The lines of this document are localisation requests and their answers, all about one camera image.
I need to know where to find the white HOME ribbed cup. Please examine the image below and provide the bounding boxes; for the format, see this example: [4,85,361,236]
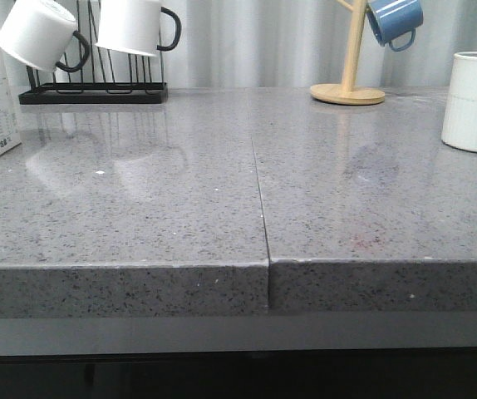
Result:
[441,52,477,153]

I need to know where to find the wooden mug tree stand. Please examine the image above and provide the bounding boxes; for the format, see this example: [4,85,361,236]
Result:
[310,0,385,106]

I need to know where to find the blue enamel mug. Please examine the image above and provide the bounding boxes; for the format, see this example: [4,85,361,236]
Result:
[366,0,424,52]

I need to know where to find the black wire mug rack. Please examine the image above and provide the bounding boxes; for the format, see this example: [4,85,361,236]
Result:
[18,1,168,105]

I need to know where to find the white mug black handle right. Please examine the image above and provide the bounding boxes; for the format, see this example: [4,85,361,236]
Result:
[96,0,182,57]

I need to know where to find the white mug black handle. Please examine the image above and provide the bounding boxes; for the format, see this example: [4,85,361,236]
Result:
[96,0,182,57]
[0,0,91,73]

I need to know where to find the white mug black handle left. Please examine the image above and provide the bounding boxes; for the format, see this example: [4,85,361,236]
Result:
[0,0,91,73]

